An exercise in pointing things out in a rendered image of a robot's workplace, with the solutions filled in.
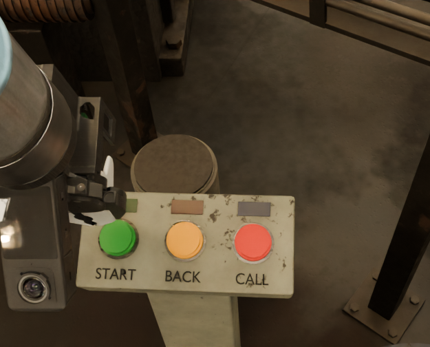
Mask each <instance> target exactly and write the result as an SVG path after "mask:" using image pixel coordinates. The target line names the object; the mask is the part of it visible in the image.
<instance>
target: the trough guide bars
mask: <svg viewBox="0 0 430 347"><path fill-rule="evenodd" d="M352 1H356V2H359V3H362V4H365V5H367V6H371V7H373V8H377V9H379V10H382V11H385V12H388V13H391V14H394V15H397V16H399V17H403V18H406V19H409V20H412V21H415V22H418V23H421V24H424V25H427V26H430V14H428V13H426V12H422V11H419V10H416V9H413V8H409V7H407V6H403V5H400V4H398V3H394V2H392V1H388V0H352ZM423 1H427V2H429V3H430V0H423ZM309 6H310V23H311V24H313V25H316V26H319V27H320V28H324V29H325V23H326V22H327V6H328V7H331V8H334V9H337V10H340V11H342V12H346V13H348V14H352V15H354V16H357V17H360V18H362V19H366V20H368V21H372V22H374V23H377V24H380V25H383V26H386V27H388V28H391V29H394V30H397V31H400V32H404V33H406V34H409V35H411V36H415V37H418V38H420V39H424V40H425V41H429V42H430V30H429V29H426V28H423V27H420V26H418V25H414V24H412V23H408V22H406V21H402V20H400V19H396V18H393V17H390V16H388V15H386V14H382V13H379V12H376V11H373V10H370V9H367V8H364V7H361V6H358V5H355V4H353V3H349V2H346V1H343V0H309Z"/></svg>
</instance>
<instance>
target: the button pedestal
mask: <svg viewBox="0 0 430 347"><path fill-rule="evenodd" d="M125 193H126V195H127V198H131V199H138V204H137V213H126V214H124V215H123V217H121V219H120V220H123V221H125V222H127V223H129V224H130V225H131V226H132V227H133V229H134V231H135V232H136V243H135V245H134V247H133V248H132V250H131V251H130V252H129V253H128V254H126V255H123V256H119V257H116V256H112V255H110V254H108V253H106V252H105V251H104V250H103V249H102V247H101V245H100V240H99V238H100V232H101V231H102V229H103V227H104V226H105V225H106V224H105V225H102V226H96V224H95V225H94V226H87V225H82V228H81V235H80V248H79V256H78V268H77V276H76V286H77V287H79V288H83V289H86V290H88V291H115V292H132V293H147V295H148V297H149V301H150V303H151V307H152V309H153V312H154V315H155V318H156V320H157V323H158V326H159V329H160V332H161V334H162V338H163V340H164V343H165V346H166V347H241V342H240V331H239V312H238V302H237V297H269V298H286V299H289V298H291V297H292V295H293V293H294V209H295V199H294V197H292V196H256V195H229V194H202V193H149V192H125ZM172 200H203V201H204V205H203V215H193V214H171V201H172ZM238 202H270V217H264V216H240V215H238ZM180 222H190V223H192V224H194V225H195V226H197V227H198V228H199V230H200V231H201V233H202V236H203V245H202V248H201V250H200V252H199V253H198V254H197V255H195V256H194V257H191V258H189V259H181V258H178V257H175V256H174V255H173V254H172V253H171V252H170V250H169V249H168V246H167V244H166V237H167V234H168V232H169V230H170V229H171V228H172V227H173V226H174V225H176V224H177V223H180ZM248 224H258V225H260V226H262V227H264V228H265V229H266V230H267V231H268V232H269V234H270V237H271V240H272V245H271V249H270V252H269V253H268V254H267V256H266V257H265V258H263V259H261V260H259V261H254V262H253V261H248V260H245V259H244V258H242V257H241V256H240V255H239V254H238V252H237V250H236V248H235V236H236V235H237V232H238V231H239V230H240V229H241V228H242V227H244V226H246V225H248Z"/></svg>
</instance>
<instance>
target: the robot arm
mask: <svg viewBox="0 0 430 347"><path fill-rule="evenodd" d="M86 104H92V105H93V106H94V119H89V118H88V116H87V115H86V113H81V109H84V110H86V111H87V106H86ZM105 114H106V115H107V117H108V119H109V131H108V132H107V131H106V129H105V128H104V127H103V125H104V115H105ZM115 133H116V119H115V118H114V116H113V114H112V113H111V112H110V110H109V109H108V107H107V106H106V104H105V103H104V101H103V100H102V98H101V97H80V96H78V95H77V94H76V92H75V91H74V90H73V89H72V87H71V86H70V85H69V83H68V82H67V81H66V80H65V78H64V77H63V75H62V74H61V73H60V72H59V71H58V69H57V68H56V66H55V65H54V64H41V65H36V64H35V63H34V61H33V60H32V59H31V58H30V57H29V56H28V55H27V53H26V52H25V51H24V50H23V48H22V47H21V46H20V45H19V44H18V43H17V41H16V40H15V39H14V37H13V36H12V35H11V34H10V33H9V32H8V30H7V28H6V26H5V24H4V22H3V21H2V19H1V17H0V250H1V260H2V265H3V275H4V281H5V287H6V297H7V302H8V306H9V308H10V309H12V310H14V311H41V312H59V311H62V310H63V309H64V308H65V307H66V306H67V304H68V303H69V301H70V300H71V298H73V296H74V295H75V293H76V278H75V270H74V258H73V250H72V238H71V231H70V224H69V223H70V222H71V223H75V224H82V225H87V226H94V225H95V224H96V226H102V225H105V224H109V223H112V222H114V221H115V220H117V219H121V217H123V215H124V214H126V202H127V195H126V193H125V191H124V190H122V189H119V188H116V187H114V162H113V159H112V158H111V156H108V157H107V159H106V161H105V166H104V169H103V171H101V165H102V163H103V144H104V142H103V141H104V138H103V136H104V137H105V138H106V139H107V141H108V142H109V144H110V145H114V144H115Z"/></svg>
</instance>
